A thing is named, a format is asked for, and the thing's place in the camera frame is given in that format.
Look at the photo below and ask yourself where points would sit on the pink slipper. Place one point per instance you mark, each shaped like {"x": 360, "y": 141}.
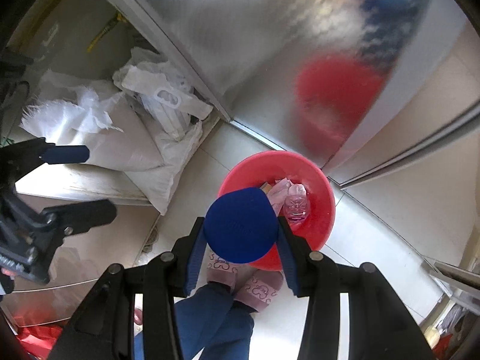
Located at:
{"x": 262, "y": 288}
{"x": 221, "y": 273}

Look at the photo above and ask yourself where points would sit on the red plastic bag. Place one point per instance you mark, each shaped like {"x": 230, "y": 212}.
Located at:
{"x": 33, "y": 339}

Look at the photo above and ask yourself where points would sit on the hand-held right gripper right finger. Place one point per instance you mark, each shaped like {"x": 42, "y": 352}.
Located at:
{"x": 290, "y": 266}

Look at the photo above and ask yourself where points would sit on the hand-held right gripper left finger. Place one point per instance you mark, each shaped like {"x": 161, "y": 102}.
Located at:
{"x": 195, "y": 258}

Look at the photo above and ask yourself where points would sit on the round blue lid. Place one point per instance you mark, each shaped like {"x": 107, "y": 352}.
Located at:
{"x": 240, "y": 225}

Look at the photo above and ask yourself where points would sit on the pink crumpled wrapper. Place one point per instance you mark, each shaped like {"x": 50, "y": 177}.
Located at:
{"x": 279, "y": 193}

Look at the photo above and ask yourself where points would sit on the metal cabinet door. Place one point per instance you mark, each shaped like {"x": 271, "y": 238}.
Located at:
{"x": 262, "y": 37}
{"x": 431, "y": 101}

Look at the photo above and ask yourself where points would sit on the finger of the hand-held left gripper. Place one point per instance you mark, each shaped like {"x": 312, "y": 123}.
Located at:
{"x": 82, "y": 213}
{"x": 65, "y": 153}

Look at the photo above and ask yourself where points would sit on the yellow gas pipe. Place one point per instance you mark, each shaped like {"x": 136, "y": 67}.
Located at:
{"x": 101, "y": 33}

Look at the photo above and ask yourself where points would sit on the white woven sack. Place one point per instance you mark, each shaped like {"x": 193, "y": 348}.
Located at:
{"x": 120, "y": 146}
{"x": 168, "y": 172}

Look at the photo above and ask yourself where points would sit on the clear plastic bottle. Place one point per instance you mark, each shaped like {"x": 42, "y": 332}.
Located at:
{"x": 296, "y": 206}

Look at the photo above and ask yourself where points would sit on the red plastic basin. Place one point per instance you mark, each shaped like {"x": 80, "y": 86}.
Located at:
{"x": 318, "y": 195}

